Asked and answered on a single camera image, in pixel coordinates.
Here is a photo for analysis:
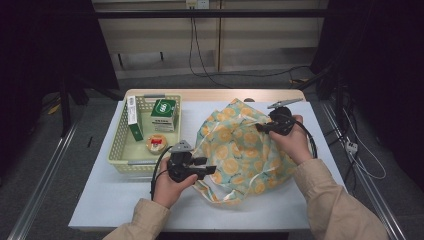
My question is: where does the long white green medicine box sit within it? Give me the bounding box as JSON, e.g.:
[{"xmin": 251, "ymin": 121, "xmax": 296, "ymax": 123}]
[{"xmin": 126, "ymin": 95, "xmax": 145, "ymax": 142}]

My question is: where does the orange slice print cloth bag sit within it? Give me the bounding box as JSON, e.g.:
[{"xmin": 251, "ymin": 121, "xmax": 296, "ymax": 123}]
[{"xmin": 191, "ymin": 97, "xmax": 298, "ymax": 207}]

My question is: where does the person's left hand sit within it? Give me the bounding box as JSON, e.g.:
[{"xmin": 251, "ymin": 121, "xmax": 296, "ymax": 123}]
[{"xmin": 152, "ymin": 157, "xmax": 199, "ymax": 210}]

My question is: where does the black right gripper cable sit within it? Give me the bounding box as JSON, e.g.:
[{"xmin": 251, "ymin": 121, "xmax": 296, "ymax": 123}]
[{"xmin": 293, "ymin": 118, "xmax": 318, "ymax": 159}]

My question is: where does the person's right hand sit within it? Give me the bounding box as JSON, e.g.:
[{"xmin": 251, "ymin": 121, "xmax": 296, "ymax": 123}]
[{"xmin": 269, "ymin": 115, "xmax": 314, "ymax": 166}]

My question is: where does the round yellow tin red label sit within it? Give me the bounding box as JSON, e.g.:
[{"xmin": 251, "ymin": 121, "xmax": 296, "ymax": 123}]
[{"xmin": 145, "ymin": 133, "xmax": 169, "ymax": 155}]

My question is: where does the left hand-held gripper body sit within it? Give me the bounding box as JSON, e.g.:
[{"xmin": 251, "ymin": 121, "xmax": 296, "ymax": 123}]
[{"xmin": 166, "ymin": 139, "xmax": 201, "ymax": 184}]

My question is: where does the white wall socket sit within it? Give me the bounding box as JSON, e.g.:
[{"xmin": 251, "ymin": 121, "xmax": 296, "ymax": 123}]
[{"xmin": 185, "ymin": 0, "xmax": 210, "ymax": 10}]

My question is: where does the beige cabinet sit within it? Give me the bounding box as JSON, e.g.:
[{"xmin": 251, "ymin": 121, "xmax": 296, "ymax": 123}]
[{"xmin": 91, "ymin": 0, "xmax": 329, "ymax": 79}]

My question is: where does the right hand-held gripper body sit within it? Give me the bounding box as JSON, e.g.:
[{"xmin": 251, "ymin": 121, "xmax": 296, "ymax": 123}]
[{"xmin": 267, "ymin": 98, "xmax": 304, "ymax": 136}]

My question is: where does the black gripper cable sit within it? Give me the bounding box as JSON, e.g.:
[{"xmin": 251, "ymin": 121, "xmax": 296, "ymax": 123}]
[
  {"xmin": 149, "ymin": 144, "xmax": 174, "ymax": 201},
  {"xmin": 293, "ymin": 118, "xmax": 318, "ymax": 159}
]

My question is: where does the white power strip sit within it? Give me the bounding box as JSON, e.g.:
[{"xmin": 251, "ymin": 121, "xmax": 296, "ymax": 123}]
[{"xmin": 344, "ymin": 140, "xmax": 359, "ymax": 155}]

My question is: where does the pale yellow perforated basket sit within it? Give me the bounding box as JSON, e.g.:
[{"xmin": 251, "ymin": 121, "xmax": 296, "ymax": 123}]
[{"xmin": 107, "ymin": 93, "xmax": 183, "ymax": 174}]

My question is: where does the white cable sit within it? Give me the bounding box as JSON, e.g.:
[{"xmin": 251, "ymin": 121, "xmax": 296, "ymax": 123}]
[{"xmin": 343, "ymin": 108, "xmax": 388, "ymax": 181}]

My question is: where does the black metal stand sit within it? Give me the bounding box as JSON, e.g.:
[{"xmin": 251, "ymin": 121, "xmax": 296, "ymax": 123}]
[{"xmin": 58, "ymin": 76, "xmax": 73, "ymax": 138}]

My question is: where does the black power cable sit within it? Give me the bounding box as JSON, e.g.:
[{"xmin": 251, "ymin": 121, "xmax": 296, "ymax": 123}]
[
  {"xmin": 188, "ymin": 8, "xmax": 233, "ymax": 89},
  {"xmin": 192, "ymin": 16, "xmax": 311, "ymax": 79}
]

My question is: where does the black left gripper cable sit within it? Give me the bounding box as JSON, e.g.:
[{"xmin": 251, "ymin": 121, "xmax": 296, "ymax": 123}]
[{"xmin": 149, "ymin": 144, "xmax": 174, "ymax": 201}]

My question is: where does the square green medicine box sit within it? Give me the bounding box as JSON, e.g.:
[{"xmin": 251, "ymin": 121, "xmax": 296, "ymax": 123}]
[{"xmin": 150, "ymin": 98, "xmax": 178, "ymax": 133}]

